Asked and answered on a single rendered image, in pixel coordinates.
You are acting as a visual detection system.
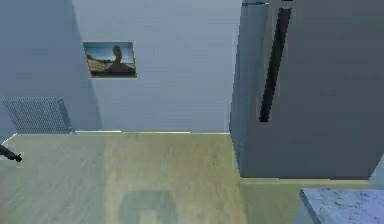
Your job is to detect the grey fridge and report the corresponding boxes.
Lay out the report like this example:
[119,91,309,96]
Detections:
[228,0,384,180]

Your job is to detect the blue-white marble worktop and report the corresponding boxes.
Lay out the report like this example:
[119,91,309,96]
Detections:
[298,186,384,224]

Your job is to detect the black bar with round end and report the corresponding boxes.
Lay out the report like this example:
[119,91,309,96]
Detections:
[0,144,23,164]

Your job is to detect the black fridge handle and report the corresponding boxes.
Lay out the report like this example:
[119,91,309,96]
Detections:
[258,6,293,123]

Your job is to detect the framed landscape wall picture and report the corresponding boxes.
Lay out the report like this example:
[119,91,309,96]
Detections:
[81,41,138,79]

